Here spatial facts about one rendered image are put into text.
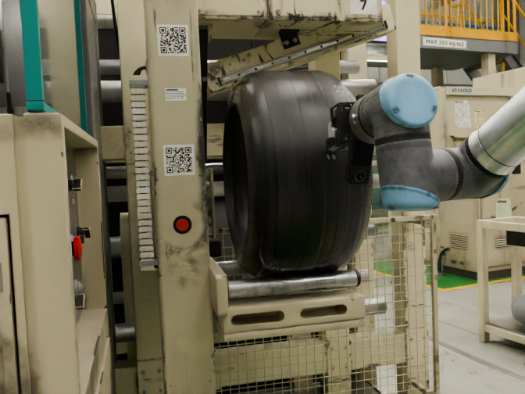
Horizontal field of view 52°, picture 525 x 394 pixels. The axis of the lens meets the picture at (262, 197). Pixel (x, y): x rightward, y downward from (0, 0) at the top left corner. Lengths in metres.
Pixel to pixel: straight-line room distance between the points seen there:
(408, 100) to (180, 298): 0.77
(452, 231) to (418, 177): 5.03
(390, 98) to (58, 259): 0.53
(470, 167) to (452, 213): 4.93
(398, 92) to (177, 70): 0.65
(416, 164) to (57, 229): 0.53
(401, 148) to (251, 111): 0.49
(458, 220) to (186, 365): 4.66
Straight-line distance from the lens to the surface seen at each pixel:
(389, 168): 0.88
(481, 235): 3.72
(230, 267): 1.58
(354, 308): 1.37
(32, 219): 0.70
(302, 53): 1.84
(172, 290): 1.36
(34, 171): 0.69
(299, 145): 1.20
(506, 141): 0.90
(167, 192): 1.33
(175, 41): 1.37
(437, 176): 0.89
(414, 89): 0.89
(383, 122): 0.89
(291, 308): 1.32
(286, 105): 1.24
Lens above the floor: 1.19
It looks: 3 degrees down
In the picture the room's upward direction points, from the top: 2 degrees counter-clockwise
